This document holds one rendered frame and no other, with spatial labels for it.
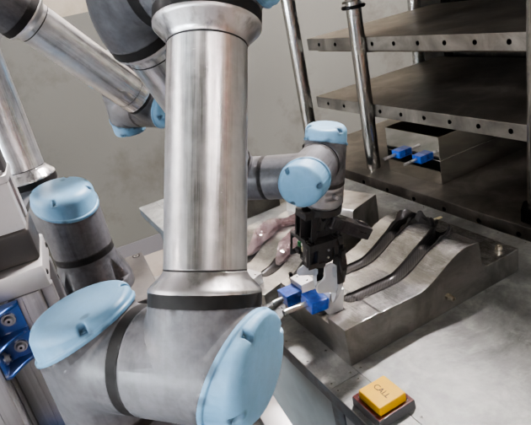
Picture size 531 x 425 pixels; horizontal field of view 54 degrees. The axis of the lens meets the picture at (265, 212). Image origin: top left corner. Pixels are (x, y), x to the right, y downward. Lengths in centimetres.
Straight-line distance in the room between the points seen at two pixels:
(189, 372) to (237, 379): 5
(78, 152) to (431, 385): 285
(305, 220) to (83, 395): 53
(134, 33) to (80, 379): 38
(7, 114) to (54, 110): 237
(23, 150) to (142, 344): 68
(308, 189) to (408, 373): 46
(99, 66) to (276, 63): 278
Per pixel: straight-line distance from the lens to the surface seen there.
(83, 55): 106
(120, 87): 110
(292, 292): 119
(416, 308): 118
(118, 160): 357
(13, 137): 113
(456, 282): 124
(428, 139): 191
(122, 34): 67
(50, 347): 57
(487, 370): 111
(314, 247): 99
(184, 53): 55
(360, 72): 205
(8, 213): 78
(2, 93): 113
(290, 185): 83
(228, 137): 52
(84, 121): 351
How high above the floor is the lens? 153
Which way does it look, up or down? 23 degrees down
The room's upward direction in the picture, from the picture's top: 13 degrees counter-clockwise
